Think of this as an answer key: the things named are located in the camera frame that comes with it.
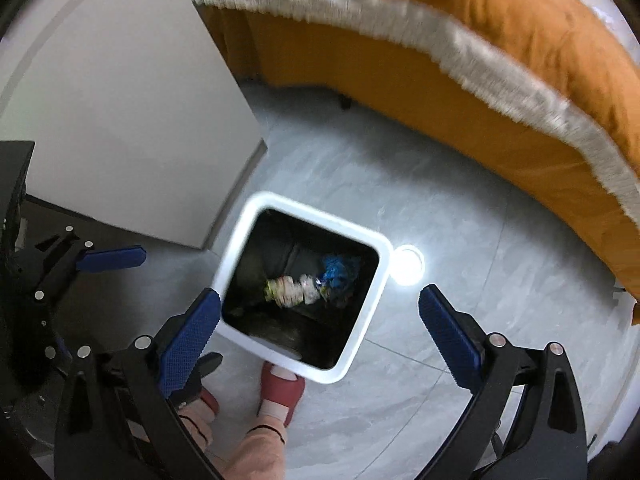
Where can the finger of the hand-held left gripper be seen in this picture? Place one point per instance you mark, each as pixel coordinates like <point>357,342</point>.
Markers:
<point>62,347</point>
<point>112,258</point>

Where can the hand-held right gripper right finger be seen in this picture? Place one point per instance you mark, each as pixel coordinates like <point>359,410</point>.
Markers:
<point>450,335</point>

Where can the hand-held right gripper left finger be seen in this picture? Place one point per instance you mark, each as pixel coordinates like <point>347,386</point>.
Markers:
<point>190,342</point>

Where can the white square trash bin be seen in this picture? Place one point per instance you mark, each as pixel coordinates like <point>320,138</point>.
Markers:
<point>370,270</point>

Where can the person's left red slipper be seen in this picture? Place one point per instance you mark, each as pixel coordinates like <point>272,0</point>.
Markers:
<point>209,401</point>

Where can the person's red slipper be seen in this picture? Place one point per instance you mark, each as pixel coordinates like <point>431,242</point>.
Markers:
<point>280,390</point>
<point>209,401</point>

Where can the person's right red slipper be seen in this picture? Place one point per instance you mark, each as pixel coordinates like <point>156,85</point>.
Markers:
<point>280,390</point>

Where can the crumpled white wrapper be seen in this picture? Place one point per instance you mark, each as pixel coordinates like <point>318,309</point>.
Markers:
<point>295,290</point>

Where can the black bin liner bag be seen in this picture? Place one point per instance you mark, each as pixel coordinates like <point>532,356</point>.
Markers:
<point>280,255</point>

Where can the crumpled blue plastic wrapper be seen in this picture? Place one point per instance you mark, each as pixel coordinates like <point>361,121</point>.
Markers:
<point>340,270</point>

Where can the white cabinet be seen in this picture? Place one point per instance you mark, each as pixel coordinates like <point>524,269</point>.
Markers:
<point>125,125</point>

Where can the orange sofa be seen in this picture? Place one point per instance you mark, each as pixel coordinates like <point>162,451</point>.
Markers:
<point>500,85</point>

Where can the white fringed blanket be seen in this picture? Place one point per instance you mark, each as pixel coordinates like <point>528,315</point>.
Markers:
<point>500,60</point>

